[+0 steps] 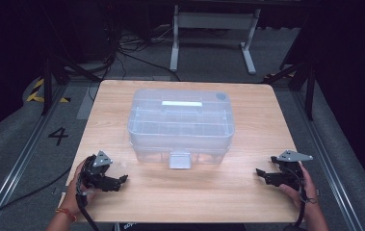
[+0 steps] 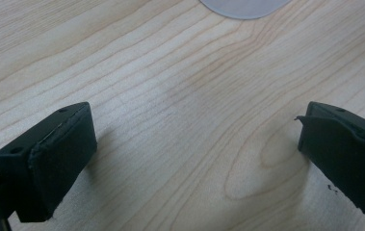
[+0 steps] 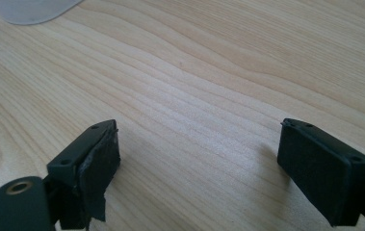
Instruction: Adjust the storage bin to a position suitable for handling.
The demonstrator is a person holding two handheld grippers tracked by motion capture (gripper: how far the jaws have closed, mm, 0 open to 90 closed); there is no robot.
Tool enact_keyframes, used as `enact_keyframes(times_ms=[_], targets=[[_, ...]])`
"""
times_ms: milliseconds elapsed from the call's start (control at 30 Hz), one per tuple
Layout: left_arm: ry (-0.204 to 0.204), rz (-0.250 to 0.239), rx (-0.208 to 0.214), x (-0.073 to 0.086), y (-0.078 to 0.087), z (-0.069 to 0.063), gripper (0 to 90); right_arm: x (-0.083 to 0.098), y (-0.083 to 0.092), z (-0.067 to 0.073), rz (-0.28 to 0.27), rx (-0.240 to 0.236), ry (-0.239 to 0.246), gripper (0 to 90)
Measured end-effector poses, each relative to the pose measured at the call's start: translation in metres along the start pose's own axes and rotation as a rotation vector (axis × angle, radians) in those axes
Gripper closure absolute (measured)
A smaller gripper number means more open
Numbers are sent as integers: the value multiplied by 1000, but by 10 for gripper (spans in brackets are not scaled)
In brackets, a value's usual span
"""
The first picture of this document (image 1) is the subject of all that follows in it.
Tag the yellow black floor tape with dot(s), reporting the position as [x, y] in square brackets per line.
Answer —
[35, 93]

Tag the person's left hand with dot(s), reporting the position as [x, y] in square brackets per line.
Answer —
[71, 195]

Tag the metal floor rail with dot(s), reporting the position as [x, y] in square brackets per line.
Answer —
[327, 154]
[19, 157]

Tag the person's right hand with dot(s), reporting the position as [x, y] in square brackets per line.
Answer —
[303, 192]

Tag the black tripod stand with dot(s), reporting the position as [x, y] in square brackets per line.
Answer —
[307, 86]
[50, 83]

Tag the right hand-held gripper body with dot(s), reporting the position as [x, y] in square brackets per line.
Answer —
[291, 170]

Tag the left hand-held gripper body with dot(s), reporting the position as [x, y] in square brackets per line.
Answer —
[94, 171]

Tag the person's dark clothing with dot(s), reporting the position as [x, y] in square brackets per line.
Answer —
[183, 227]

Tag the clear plastic storage box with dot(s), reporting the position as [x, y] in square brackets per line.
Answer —
[180, 128]

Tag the grey metal stand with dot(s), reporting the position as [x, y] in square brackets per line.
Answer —
[213, 22]

